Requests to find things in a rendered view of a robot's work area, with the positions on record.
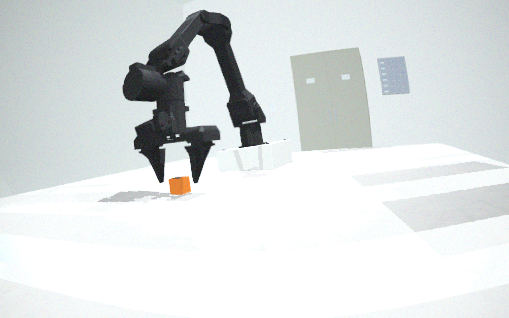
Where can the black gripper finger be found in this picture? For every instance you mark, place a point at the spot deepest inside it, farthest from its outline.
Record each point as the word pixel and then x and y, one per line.
pixel 157 161
pixel 198 154

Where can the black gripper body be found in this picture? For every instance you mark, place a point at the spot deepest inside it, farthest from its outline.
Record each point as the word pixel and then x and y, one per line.
pixel 195 135

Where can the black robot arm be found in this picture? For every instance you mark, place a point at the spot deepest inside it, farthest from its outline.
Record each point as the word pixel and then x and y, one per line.
pixel 148 83

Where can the orange block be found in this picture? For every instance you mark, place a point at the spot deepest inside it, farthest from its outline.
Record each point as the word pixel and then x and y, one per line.
pixel 179 185

